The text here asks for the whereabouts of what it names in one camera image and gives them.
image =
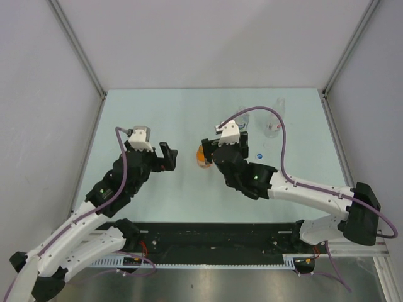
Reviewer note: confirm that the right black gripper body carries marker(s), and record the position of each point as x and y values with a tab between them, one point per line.
208	146

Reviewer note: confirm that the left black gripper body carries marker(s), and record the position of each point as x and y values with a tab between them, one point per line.
150	163

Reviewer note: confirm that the small orange juice bottle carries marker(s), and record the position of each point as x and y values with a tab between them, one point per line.
200	158

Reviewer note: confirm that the blue labeled water bottle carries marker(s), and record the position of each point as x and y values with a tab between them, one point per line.
242	121

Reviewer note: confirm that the clear unlabeled plastic bottle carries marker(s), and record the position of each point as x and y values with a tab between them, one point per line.
273	125

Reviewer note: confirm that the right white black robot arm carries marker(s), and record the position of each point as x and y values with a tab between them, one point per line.
351	211

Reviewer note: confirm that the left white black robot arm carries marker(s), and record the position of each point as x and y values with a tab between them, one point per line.
44	271

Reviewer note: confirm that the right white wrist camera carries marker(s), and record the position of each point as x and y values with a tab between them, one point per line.
229	133

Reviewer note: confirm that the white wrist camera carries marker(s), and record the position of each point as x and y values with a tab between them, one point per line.
229	133
139	139

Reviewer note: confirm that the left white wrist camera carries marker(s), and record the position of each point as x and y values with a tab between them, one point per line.
139	139

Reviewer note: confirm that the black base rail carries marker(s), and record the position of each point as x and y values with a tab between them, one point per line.
275	238

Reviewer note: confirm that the slotted cable duct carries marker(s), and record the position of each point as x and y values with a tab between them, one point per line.
257	262

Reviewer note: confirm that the left aluminium frame post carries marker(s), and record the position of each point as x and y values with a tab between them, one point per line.
76	46

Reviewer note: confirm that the aluminium frame post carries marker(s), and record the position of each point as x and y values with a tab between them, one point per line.
353	42
76	46

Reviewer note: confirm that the right aluminium frame post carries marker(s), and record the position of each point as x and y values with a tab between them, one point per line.
353	42

